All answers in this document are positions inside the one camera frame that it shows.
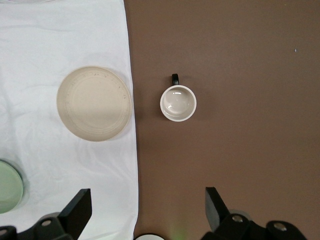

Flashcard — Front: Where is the beige ribbed plate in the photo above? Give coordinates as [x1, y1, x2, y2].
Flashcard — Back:
[56, 65, 133, 143]

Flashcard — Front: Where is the white cloth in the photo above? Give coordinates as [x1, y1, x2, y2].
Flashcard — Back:
[0, 0, 140, 240]

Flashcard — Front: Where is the white mug with black handle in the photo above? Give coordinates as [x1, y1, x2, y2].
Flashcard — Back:
[159, 73, 197, 123]

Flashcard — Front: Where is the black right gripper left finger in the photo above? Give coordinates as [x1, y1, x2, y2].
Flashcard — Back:
[32, 188, 92, 240]

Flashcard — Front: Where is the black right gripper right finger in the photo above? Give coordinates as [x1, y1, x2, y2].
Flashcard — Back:
[201, 186, 261, 240]

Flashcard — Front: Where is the light green plate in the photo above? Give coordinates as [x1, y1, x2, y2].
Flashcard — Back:
[0, 159, 25, 215]

